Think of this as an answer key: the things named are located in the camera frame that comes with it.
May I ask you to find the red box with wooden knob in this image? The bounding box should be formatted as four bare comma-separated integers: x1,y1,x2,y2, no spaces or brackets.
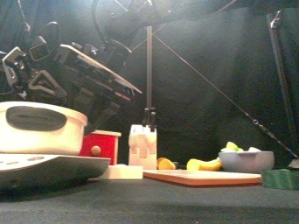
78,129,122,166

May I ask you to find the thin metal pole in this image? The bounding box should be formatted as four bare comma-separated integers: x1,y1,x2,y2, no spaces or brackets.
141,25,157,130

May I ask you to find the white cutlery holder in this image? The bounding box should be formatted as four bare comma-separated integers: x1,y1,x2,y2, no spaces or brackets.
126,124,158,171

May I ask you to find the small white block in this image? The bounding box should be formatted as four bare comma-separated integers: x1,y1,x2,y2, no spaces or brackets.
101,164,145,180

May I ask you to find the orange toy fruit slice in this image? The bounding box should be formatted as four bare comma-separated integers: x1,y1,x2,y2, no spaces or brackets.
156,157,177,171

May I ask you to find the yellow toy banana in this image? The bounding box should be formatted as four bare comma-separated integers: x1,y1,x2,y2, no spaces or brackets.
185,157,222,172

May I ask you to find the wooden cutting board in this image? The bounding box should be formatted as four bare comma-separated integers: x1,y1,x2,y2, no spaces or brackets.
141,169,264,187

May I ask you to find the green toy fruit piece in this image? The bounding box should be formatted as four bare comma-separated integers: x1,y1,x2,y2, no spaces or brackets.
220,141,245,153

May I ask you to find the grey bowl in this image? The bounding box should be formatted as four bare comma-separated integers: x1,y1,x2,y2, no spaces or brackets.
217,150,276,174

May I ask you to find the green box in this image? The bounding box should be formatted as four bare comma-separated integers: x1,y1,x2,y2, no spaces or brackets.
260,169,299,191

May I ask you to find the white pot with grey handle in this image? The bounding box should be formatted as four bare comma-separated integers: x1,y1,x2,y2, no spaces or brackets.
0,101,89,157

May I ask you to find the diagonal steel cable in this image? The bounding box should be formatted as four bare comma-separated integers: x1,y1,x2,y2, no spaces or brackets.
152,34,299,160

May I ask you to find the grey frame post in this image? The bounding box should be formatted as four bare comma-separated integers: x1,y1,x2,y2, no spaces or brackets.
265,10,299,147

